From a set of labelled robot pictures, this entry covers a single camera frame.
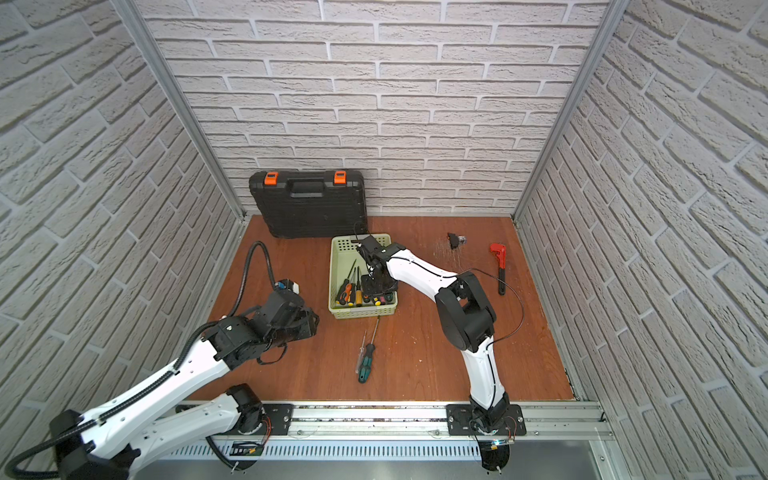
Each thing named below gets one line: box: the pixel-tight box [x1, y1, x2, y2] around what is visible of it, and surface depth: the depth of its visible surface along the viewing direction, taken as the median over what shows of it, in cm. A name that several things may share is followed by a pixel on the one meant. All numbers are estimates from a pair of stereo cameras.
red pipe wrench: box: [489, 243, 507, 295], surface depth 109 cm
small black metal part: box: [447, 232, 467, 250], surface depth 112 cm
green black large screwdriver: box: [358, 315, 380, 384], surface depth 83 cm
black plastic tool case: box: [249, 170, 368, 239], surface depth 96 cm
